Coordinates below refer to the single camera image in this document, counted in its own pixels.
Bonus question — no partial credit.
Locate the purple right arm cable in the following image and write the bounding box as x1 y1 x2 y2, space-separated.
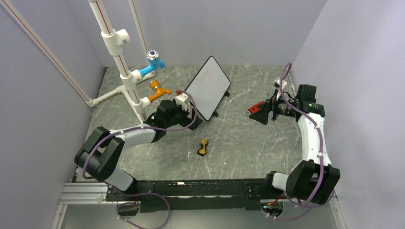
262 62 336 221

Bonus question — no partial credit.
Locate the black wire whiteboard stand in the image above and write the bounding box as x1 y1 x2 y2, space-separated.
212 90 230 117

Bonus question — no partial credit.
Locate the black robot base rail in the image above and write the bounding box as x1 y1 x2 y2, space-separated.
106 177 283 213

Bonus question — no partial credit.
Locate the blue faucet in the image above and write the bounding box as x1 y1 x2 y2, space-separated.
139 50 166 78

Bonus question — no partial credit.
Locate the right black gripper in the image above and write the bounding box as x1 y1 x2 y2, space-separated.
249 89 296 125

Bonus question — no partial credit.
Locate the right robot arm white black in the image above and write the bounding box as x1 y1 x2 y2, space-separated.
245 84 340 205

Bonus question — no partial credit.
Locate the small black-framed whiteboard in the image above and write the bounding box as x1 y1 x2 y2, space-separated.
185 55 231 121

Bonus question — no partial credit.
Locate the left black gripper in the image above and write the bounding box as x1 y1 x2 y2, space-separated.
165 102 203 130

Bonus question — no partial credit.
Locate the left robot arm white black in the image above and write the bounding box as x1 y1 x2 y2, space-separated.
74 100 203 200

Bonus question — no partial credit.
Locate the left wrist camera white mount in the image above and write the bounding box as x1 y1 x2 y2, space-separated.
175 90 192 113

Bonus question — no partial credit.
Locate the white PVC pipe frame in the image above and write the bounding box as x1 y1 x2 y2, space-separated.
86 0 157 124

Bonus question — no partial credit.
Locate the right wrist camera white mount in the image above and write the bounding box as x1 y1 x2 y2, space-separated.
274 77 288 94

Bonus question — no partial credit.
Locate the aluminium extrusion frame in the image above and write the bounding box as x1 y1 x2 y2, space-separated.
52 182 346 229

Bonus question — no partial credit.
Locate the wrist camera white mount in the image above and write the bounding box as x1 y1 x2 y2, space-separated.
274 77 288 94
175 90 192 113

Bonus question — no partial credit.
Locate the orange faucet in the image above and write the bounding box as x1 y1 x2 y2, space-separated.
148 80 172 103

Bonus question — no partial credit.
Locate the yellow black eraser cloth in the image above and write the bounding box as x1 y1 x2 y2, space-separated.
197 139 208 156

